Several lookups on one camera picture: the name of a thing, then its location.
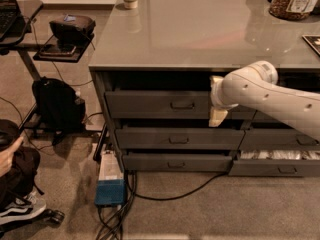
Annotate black pouch on tray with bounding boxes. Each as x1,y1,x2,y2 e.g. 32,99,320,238
49,14,96,43

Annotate black side desk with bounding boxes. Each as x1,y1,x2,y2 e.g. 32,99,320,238
0,0,43,81

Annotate black white sneaker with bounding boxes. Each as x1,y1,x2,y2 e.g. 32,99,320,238
0,191,46,225

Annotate jar of nuts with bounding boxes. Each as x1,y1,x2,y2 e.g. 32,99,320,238
269,0,318,21

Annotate black tray shelf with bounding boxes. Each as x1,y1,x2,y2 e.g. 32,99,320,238
33,34,94,63

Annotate blue white electronic box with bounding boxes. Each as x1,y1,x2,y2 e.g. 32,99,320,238
95,150,126,207

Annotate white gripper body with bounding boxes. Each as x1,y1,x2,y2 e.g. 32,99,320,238
210,80,237,110

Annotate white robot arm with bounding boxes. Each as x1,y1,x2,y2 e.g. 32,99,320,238
209,61,320,140

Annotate black laptop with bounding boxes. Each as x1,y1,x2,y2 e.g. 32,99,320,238
0,0,21,40

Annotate smartphone on tray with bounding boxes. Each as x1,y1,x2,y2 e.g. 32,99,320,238
40,44,76,57

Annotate seated person dark clothes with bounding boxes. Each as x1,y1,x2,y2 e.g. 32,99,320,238
0,118,42,215

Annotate grey drawer cabinet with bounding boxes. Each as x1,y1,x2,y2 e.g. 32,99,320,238
88,0,320,178

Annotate black backpack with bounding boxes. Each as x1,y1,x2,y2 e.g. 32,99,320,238
32,77,86,146

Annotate dark framed card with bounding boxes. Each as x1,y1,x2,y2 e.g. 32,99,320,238
302,35,320,56

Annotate black floor cable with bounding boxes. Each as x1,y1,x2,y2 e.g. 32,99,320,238
95,170,228,240

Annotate chair caster wheel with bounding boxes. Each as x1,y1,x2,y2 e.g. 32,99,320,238
47,210,65,224

